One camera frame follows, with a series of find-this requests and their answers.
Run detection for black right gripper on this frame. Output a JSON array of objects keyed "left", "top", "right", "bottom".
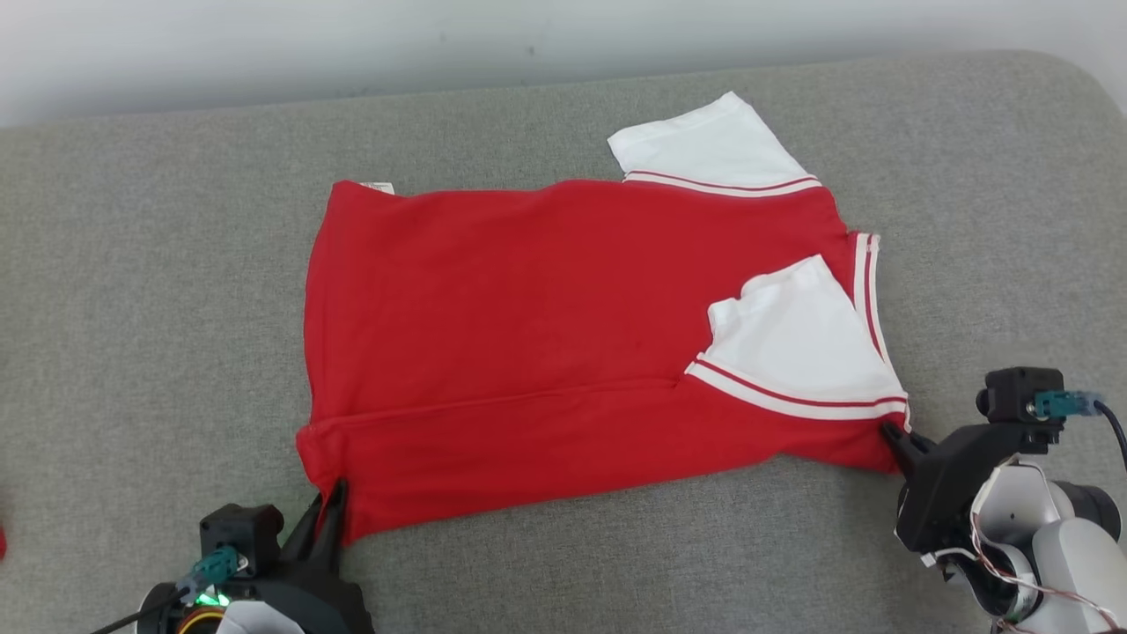
[{"left": 880, "top": 423, "right": 1064, "bottom": 557}]

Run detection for white round table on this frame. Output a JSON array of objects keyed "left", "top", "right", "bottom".
[{"left": 0, "top": 48, "right": 1127, "bottom": 634}]

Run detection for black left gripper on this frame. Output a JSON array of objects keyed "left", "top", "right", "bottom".
[{"left": 225, "top": 480, "right": 375, "bottom": 634}]

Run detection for teal plug left camera cable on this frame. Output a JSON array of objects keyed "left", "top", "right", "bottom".
[{"left": 88, "top": 546, "right": 243, "bottom": 634}]

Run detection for red Bulls shirt white sleeves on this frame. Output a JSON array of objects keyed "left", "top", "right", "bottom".
[{"left": 295, "top": 91, "right": 912, "bottom": 547}]

